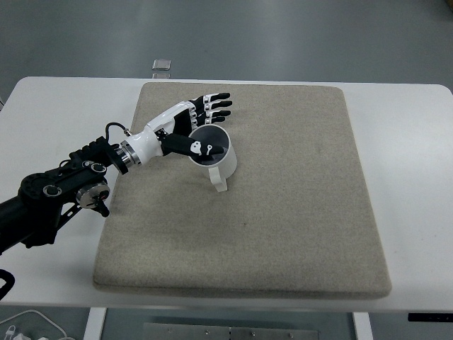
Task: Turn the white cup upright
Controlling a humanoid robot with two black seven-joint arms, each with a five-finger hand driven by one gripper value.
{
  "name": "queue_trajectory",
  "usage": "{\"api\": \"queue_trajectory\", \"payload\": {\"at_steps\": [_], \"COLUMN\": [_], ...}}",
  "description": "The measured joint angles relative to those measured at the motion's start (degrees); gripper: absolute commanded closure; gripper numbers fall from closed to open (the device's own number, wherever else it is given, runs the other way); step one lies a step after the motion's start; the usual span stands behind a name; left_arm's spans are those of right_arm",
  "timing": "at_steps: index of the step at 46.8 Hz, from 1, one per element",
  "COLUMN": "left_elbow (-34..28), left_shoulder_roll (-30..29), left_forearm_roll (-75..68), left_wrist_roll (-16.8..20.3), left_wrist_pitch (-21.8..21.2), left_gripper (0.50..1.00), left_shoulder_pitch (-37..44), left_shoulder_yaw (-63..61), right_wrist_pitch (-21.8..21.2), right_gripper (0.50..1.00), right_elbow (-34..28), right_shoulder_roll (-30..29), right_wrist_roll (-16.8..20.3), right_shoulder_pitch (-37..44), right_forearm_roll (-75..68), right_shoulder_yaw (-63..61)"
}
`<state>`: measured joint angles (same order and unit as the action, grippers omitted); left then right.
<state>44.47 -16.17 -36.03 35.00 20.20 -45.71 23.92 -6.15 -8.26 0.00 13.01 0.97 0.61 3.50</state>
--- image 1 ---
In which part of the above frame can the white table leg left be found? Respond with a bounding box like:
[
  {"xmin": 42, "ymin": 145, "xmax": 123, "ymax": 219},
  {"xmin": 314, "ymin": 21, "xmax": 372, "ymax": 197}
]
[{"xmin": 83, "ymin": 307, "xmax": 107, "ymax": 340}]

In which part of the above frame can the white cable on floor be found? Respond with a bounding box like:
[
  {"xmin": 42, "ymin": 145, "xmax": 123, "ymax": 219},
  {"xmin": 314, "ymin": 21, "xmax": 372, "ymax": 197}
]
[{"xmin": 0, "ymin": 309, "xmax": 69, "ymax": 340}]

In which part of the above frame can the black sleeved cable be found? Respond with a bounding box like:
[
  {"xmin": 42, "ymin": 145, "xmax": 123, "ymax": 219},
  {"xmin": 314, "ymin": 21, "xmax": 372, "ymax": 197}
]
[{"xmin": 0, "ymin": 268, "xmax": 16, "ymax": 302}]

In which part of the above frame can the white table leg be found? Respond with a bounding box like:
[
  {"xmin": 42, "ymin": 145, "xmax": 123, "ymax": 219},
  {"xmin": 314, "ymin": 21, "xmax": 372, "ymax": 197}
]
[
  {"xmin": 83, "ymin": 307, "xmax": 107, "ymax": 340},
  {"xmin": 352, "ymin": 312, "xmax": 374, "ymax": 340}
]

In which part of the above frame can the clear floor marker plate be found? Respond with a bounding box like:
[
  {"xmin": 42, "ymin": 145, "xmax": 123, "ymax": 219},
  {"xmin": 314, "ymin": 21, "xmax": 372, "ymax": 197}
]
[{"xmin": 151, "ymin": 59, "xmax": 171, "ymax": 79}]

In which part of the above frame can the grey metal base plate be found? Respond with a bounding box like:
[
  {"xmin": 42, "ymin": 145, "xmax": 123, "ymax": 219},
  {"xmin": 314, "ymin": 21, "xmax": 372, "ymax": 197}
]
[{"xmin": 142, "ymin": 323, "xmax": 319, "ymax": 340}]

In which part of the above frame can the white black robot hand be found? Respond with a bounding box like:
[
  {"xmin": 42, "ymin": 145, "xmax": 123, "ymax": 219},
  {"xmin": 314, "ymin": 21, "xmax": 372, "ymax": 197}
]
[{"xmin": 120, "ymin": 93, "xmax": 233, "ymax": 166}]

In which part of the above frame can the black table control panel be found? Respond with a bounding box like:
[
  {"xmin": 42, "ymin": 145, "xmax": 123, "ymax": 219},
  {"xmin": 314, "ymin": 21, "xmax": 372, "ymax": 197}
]
[{"xmin": 408, "ymin": 313, "xmax": 453, "ymax": 323}]

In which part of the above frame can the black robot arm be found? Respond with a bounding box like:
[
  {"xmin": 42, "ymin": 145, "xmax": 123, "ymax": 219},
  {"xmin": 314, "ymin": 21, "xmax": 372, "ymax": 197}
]
[{"xmin": 1, "ymin": 93, "xmax": 232, "ymax": 251}]

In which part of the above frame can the beige felt mat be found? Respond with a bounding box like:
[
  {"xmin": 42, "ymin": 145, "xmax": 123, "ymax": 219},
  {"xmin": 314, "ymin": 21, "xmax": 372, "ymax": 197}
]
[{"xmin": 93, "ymin": 83, "xmax": 391, "ymax": 299}]

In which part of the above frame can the white ribbed mug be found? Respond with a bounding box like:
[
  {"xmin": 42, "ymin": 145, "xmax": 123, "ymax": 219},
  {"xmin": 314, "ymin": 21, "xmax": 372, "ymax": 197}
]
[{"xmin": 189, "ymin": 124, "xmax": 237, "ymax": 192}]

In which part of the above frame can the white table leg right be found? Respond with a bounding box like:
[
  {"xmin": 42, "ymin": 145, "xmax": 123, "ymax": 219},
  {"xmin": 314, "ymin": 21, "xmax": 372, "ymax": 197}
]
[{"xmin": 352, "ymin": 312, "xmax": 374, "ymax": 340}]

